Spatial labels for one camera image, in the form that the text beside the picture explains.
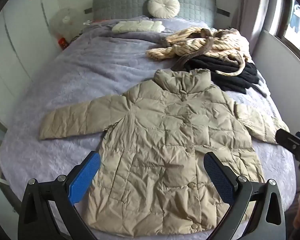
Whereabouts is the black garment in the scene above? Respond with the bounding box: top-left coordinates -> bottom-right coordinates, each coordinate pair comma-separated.
171,54 -> 260,95

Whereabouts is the round cream cushion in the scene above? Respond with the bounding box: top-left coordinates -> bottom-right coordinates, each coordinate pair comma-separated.
147,0 -> 180,19

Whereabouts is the beige puffer jacket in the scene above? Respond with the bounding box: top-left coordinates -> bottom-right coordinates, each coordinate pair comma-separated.
39,69 -> 290,229

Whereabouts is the white standing fan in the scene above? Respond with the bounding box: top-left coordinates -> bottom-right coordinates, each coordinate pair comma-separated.
49,7 -> 84,44

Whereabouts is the window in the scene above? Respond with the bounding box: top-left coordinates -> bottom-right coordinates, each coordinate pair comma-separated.
271,0 -> 300,67

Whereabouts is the grey window ledge panel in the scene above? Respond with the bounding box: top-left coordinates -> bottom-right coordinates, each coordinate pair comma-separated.
252,29 -> 300,140

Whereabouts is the folded cream knit garment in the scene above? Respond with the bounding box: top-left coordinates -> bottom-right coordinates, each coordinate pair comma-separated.
112,20 -> 165,34

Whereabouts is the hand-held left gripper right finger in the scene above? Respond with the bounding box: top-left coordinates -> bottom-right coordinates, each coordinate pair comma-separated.
204,151 -> 286,240

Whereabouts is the cream striped garment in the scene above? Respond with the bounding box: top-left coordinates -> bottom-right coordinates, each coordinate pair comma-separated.
145,27 -> 252,77

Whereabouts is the grey quilted bed headboard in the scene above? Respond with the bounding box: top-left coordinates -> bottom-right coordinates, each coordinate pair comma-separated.
92,0 -> 217,28

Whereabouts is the lavender embossed blanket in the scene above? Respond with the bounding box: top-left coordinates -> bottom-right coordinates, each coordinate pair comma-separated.
0,15 -> 297,240

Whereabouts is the white wardrobe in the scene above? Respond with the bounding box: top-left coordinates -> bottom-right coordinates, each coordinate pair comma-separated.
0,0 -> 64,130

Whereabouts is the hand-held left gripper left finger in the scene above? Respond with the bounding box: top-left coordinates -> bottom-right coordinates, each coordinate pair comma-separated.
17,151 -> 102,240

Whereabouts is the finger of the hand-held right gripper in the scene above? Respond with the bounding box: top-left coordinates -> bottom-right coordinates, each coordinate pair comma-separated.
276,129 -> 300,154

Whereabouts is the pale curtain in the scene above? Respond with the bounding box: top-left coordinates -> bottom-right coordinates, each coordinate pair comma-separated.
237,0 -> 274,46

